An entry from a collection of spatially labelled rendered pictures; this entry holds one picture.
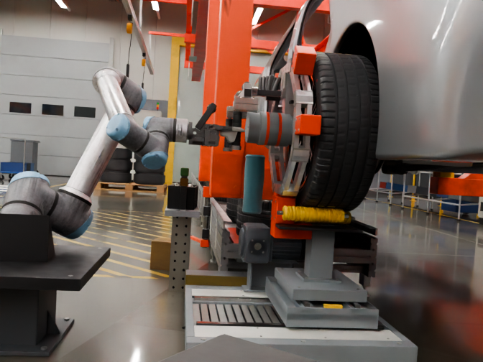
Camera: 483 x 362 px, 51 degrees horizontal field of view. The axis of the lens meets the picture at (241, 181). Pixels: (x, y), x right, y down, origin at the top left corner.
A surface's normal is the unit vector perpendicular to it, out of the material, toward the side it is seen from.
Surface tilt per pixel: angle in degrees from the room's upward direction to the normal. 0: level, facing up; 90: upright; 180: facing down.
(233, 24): 90
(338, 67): 46
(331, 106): 78
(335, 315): 90
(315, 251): 90
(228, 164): 90
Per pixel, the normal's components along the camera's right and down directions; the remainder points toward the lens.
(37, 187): 0.75, -0.51
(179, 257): 0.11, 0.04
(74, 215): 0.66, 0.03
